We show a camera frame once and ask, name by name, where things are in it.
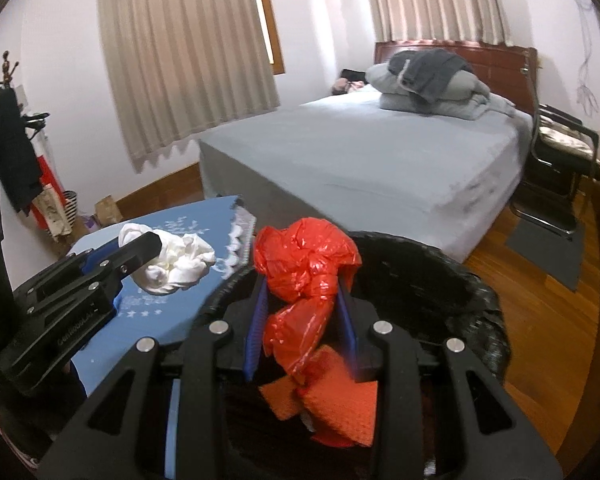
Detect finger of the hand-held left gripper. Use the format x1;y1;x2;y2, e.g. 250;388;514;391
25;232;163;317
12;239;122;297

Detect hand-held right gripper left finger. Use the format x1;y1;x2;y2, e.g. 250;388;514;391
35;275;271;480

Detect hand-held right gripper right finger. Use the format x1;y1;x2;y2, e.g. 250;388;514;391
335;287;563;480

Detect white tissue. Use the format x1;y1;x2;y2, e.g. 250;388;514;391
117;222;217;297

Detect orange foam net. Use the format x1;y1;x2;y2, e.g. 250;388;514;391
259;375;306;422

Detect orange knitted cloth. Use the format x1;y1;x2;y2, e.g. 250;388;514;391
300;347;381;447

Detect red plastic bag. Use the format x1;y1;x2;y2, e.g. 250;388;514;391
252;217;363;386

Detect black lined trash bin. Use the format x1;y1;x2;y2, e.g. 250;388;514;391
200;230;511;480

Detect cardboard box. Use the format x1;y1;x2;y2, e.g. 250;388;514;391
52;217;92;257

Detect brown paper bag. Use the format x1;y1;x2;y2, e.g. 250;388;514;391
95;195;124;227

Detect beige tote bag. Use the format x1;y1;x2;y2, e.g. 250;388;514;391
34;185;74;241

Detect blue printed tablecloth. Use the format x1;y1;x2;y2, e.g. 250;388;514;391
67;195;258;466

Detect black coat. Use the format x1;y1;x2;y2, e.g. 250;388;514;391
0;87;44;216

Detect bed with grey sheet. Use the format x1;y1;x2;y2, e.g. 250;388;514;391
198;82;533;263

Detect wide beige curtain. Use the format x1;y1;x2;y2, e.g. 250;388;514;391
96;0;281;174

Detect dark grey floor mat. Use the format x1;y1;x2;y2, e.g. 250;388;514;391
505;217;587;292

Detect wooden coat rack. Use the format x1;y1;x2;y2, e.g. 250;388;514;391
0;51;51;137

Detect black metal chair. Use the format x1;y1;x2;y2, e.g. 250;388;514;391
510;102;600;238

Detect folded light grey duvet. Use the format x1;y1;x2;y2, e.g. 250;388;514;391
365;57;517;121

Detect dark grey garment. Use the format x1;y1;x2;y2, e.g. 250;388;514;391
387;49;473;106

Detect pale seat cushion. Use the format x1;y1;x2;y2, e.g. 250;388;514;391
537;122;597;159

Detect wooden headboard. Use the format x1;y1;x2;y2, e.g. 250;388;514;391
373;40;538;116

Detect narrow beige curtain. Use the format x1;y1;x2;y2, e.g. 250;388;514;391
360;0;511;46

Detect wooden window frame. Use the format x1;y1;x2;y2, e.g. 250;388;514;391
247;0;286;75

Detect hanging wall cables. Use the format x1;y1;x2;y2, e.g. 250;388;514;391
575;0;600;116

